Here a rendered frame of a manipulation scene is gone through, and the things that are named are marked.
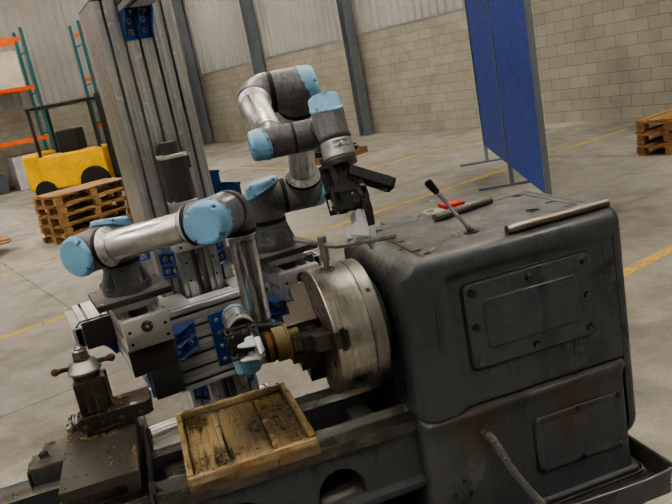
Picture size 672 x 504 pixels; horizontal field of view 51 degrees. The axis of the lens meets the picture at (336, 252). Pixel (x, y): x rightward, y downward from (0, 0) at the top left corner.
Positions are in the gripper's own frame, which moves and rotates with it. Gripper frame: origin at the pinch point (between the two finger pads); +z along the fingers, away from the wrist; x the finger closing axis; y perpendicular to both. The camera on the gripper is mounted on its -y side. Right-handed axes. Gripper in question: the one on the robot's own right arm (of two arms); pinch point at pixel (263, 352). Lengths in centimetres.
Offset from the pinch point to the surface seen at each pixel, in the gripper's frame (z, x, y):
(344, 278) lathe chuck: 3.7, 13.6, -22.1
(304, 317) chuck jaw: -4.6, 4.1, -12.2
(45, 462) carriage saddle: -14, -17, 56
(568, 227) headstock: 17, 15, -74
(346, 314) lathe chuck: 10.3, 7.2, -19.3
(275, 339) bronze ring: 0.0, 2.4, -3.5
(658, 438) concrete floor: -65, -109, -157
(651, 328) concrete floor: -156, -109, -228
